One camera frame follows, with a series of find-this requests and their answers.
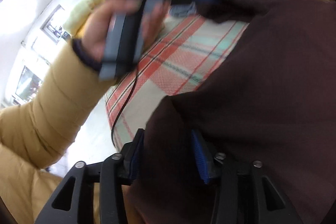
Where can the person's left hand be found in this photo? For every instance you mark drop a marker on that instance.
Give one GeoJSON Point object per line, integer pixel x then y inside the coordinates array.
{"type": "Point", "coordinates": [96, 29]}

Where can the dark maroon garment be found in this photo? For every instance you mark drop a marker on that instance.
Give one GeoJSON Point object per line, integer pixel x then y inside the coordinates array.
{"type": "Point", "coordinates": [272, 99]}

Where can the red plaid bed sheet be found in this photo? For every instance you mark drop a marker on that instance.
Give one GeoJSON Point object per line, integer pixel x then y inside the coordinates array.
{"type": "Point", "coordinates": [178, 62]}

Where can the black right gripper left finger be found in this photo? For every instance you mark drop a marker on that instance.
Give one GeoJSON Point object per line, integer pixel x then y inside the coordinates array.
{"type": "Point", "coordinates": [72, 201]}

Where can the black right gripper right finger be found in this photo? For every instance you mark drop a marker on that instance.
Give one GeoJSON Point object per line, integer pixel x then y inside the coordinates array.
{"type": "Point", "coordinates": [244, 192]}

